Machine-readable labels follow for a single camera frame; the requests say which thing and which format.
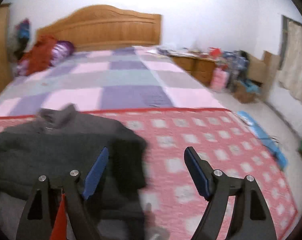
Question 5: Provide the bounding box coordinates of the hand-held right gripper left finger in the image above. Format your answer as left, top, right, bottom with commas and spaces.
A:
15, 147, 109, 240

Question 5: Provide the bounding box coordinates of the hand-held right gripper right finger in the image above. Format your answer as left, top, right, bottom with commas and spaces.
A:
184, 146, 277, 240

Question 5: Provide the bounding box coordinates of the grey and black quilted jacket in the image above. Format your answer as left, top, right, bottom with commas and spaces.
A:
0, 104, 149, 240

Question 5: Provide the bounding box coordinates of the pile of plaid clothes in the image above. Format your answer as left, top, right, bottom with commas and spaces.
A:
223, 50, 249, 80

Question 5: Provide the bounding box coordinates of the red checked blanket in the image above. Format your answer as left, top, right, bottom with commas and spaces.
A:
0, 107, 299, 240

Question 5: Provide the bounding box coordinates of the blue floor mat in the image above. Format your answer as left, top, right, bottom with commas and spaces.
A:
237, 111, 289, 169

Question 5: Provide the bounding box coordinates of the small open cardboard box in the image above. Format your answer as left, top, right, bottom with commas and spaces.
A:
233, 79, 261, 103

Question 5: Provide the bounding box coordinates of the pink bag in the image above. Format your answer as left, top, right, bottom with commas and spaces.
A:
211, 67, 230, 90

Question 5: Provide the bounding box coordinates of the bed with patchwork sheet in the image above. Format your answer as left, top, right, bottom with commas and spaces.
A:
0, 45, 232, 240

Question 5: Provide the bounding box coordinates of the wooden nightstand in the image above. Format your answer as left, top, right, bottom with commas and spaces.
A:
169, 52, 216, 87

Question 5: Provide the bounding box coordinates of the red gift box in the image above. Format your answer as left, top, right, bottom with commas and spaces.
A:
208, 47, 221, 59

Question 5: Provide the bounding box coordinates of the large cardboard box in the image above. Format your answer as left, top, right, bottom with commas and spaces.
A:
247, 51, 281, 85

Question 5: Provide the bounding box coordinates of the orange puffer jacket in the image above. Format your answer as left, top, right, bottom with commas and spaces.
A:
20, 35, 59, 75

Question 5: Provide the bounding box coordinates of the wooden headboard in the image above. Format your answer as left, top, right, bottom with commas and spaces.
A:
35, 4, 162, 52

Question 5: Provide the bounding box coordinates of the beige curtain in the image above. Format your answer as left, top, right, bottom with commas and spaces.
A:
278, 17, 302, 113

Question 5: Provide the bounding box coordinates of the hanging bundle of bags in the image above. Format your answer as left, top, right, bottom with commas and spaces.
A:
15, 18, 31, 55

